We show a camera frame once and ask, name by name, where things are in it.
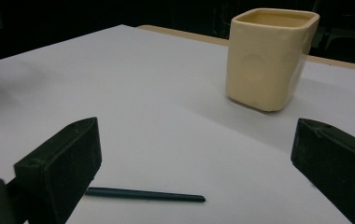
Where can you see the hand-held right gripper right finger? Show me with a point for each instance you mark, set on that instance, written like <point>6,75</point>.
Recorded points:
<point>337,161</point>

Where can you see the white table sheet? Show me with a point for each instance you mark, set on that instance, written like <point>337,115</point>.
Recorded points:
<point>166,109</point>

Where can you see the dark teal pen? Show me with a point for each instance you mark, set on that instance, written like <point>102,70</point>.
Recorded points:
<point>150,195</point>

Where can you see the cream square ceramic cup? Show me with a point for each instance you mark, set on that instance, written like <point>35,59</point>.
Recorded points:
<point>259,68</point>

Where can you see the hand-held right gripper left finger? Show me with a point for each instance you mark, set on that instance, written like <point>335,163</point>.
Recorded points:
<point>60,168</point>

